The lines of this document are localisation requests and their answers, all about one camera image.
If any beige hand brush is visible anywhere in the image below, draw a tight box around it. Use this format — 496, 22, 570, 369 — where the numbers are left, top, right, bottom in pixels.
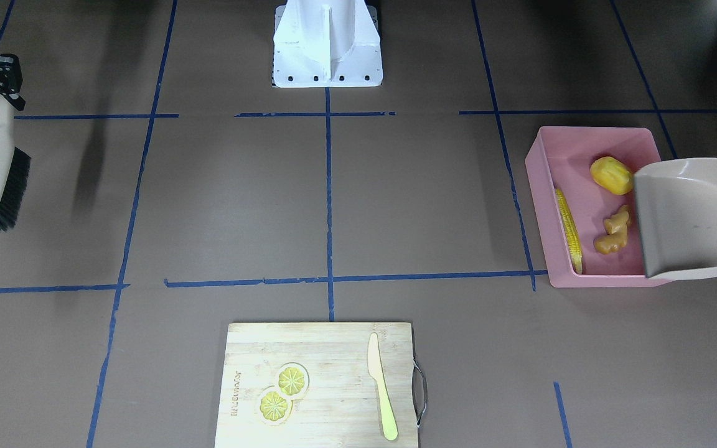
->
0, 94, 31, 232

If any yellow toy corn cob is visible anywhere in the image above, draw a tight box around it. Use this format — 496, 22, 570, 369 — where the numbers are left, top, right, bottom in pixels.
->
555, 188, 584, 274

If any brown toy ginger root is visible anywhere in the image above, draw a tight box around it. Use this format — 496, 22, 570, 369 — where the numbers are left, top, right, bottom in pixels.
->
594, 204, 632, 254

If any beige plastic dustpan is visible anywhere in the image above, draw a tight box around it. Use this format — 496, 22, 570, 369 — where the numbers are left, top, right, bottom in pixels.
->
634, 157, 717, 281

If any pink plastic bin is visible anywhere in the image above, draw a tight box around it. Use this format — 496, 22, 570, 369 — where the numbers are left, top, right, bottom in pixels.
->
525, 126, 665, 287

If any bamboo cutting board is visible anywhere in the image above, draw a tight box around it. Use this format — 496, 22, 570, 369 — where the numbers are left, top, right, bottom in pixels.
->
214, 322, 419, 447

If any lemon slice inner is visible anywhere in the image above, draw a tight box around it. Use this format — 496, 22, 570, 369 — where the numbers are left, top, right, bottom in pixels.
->
274, 362, 310, 400

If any lemon slice near edge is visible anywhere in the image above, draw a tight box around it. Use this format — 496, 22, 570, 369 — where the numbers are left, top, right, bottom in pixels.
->
255, 386, 294, 426

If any yellow plastic knife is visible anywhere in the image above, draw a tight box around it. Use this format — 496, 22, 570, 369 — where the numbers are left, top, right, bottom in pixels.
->
367, 332, 399, 441

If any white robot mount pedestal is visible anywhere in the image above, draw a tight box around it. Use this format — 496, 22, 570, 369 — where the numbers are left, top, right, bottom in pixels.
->
271, 1, 384, 88

